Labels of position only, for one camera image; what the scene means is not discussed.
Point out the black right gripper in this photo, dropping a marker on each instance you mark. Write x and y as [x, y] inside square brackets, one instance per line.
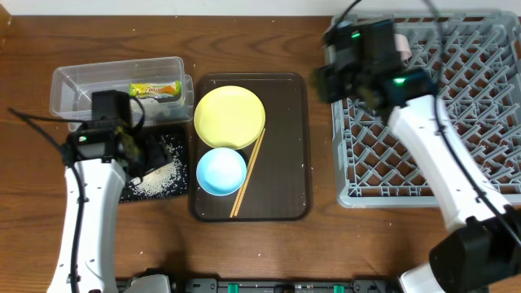
[330, 84]

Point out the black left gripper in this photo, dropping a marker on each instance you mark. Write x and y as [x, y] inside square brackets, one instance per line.
[156, 149]

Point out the pink bowl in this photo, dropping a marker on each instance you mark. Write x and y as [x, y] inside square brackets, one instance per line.
[402, 46]

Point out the rice food waste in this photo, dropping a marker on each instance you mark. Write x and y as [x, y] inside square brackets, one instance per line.
[169, 180]

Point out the green snack wrapper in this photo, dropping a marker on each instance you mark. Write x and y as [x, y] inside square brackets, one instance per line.
[155, 90]

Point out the light blue bowl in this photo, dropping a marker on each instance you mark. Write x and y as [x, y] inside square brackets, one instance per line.
[221, 171]

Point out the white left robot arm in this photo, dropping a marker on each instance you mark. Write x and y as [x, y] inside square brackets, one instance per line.
[99, 163]

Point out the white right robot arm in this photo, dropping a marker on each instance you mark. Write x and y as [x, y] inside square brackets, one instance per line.
[483, 244]

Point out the grey dishwasher rack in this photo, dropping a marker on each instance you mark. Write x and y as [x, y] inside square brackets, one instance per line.
[479, 57]

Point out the black plastic bin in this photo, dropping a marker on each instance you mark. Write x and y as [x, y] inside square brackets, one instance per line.
[163, 134]

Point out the clear plastic bin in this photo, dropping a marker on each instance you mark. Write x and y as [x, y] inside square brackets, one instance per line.
[72, 88]

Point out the yellow plate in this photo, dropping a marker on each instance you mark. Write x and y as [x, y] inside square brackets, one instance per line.
[229, 116]

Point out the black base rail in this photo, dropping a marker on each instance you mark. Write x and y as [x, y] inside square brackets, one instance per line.
[212, 285]

